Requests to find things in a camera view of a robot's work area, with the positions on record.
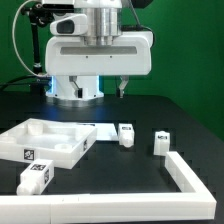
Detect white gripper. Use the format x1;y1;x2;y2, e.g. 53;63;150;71
45;12;154;98

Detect white square tabletop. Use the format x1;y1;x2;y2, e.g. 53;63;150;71
0;119;97;169

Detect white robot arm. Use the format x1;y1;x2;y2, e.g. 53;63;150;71
41;0;154;106

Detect white marker base sheet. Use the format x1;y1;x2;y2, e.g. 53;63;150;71
89;123;118;141

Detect white L-shaped fence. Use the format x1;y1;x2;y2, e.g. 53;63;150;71
0;151;216;224

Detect black cables on table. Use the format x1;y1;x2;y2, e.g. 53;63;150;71
0;75;54;92

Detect black camera stand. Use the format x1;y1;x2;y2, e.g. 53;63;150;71
20;3;53;75

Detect black camera on stand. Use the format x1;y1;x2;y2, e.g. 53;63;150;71
40;0;82;13

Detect white cable loop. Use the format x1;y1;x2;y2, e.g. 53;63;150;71
11;0;54;78

